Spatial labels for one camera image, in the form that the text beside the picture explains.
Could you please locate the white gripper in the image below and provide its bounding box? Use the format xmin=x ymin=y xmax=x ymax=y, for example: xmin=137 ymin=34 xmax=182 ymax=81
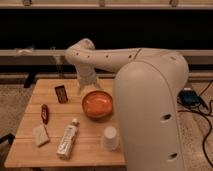
xmin=77 ymin=65 xmax=101 ymax=95

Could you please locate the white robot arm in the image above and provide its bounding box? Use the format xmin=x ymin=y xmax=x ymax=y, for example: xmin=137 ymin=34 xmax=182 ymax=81
xmin=65 ymin=39 xmax=189 ymax=171

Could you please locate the orange bowl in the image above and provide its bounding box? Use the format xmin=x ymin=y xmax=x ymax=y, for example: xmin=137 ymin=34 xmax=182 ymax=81
xmin=82 ymin=91 xmax=113 ymax=119

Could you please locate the wooden table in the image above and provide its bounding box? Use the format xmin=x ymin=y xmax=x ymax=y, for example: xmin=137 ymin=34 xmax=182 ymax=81
xmin=5 ymin=79 xmax=125 ymax=168

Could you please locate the red chili pepper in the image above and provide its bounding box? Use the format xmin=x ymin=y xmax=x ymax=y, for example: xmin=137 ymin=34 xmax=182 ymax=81
xmin=41 ymin=104 xmax=49 ymax=124

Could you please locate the white tube with cap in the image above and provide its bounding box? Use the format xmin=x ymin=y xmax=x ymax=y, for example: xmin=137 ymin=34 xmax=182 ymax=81
xmin=56 ymin=118 xmax=79 ymax=159

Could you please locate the blue device on floor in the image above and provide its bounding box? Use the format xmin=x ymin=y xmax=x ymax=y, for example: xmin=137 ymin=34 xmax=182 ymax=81
xmin=179 ymin=88 xmax=200 ymax=106

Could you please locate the black cable on floor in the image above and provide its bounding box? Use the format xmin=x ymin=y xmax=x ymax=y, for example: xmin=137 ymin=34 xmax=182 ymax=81
xmin=177 ymin=79 xmax=213 ymax=168

